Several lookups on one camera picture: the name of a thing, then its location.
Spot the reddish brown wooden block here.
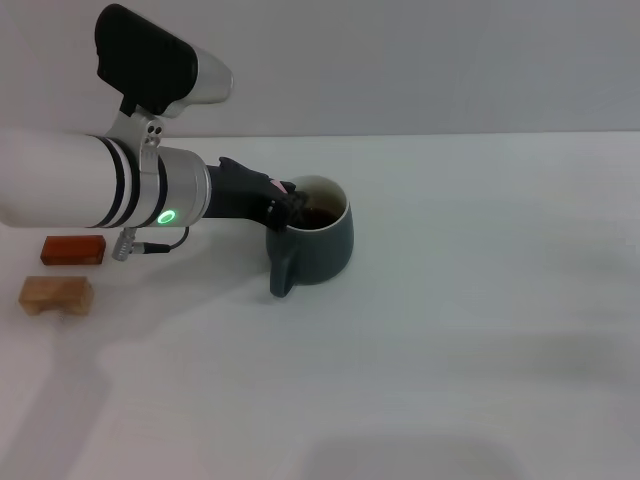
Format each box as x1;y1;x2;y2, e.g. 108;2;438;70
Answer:
38;234;108;267

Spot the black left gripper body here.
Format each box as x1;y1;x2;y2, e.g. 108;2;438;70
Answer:
203;156;275;225

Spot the grey ceramic cup with coffee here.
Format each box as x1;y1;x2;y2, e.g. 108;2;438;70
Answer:
264;174;355;299

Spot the light wooden block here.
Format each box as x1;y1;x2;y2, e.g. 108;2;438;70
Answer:
18;275;95;317

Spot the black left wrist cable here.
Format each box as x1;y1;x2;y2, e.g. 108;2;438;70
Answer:
110;225;191;262

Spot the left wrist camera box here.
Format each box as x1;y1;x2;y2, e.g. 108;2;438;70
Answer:
94;3;235;174

